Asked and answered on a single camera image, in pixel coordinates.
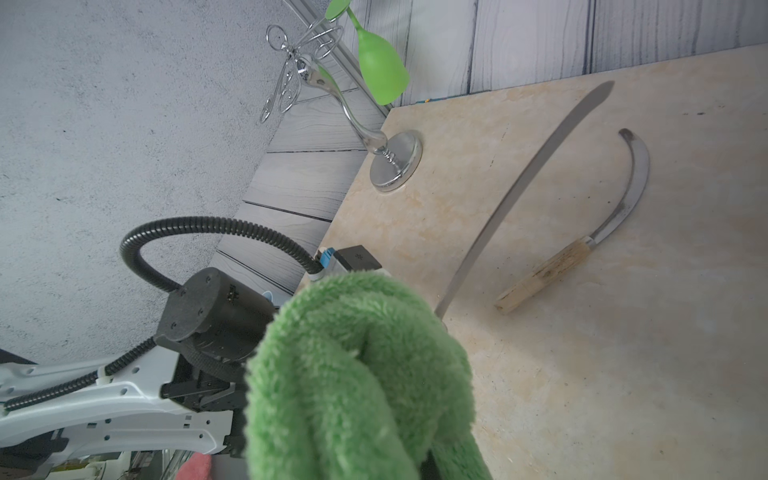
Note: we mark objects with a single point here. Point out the pink cloth beyond table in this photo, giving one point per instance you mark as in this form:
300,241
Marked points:
197,467

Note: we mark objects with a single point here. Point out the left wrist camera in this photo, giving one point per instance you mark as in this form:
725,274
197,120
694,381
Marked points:
343,261

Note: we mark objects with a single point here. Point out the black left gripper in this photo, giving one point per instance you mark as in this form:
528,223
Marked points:
215,323

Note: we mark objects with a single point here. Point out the sickle with wooden handle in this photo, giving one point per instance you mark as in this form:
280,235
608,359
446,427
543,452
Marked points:
577,251

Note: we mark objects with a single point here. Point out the chrome glass rack stand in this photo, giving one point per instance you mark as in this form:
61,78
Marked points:
395,159

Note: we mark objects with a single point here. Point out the green fluffy rag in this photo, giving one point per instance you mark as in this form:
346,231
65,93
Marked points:
356,378

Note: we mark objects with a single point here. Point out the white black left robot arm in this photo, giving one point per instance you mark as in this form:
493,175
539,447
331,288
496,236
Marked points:
52,414

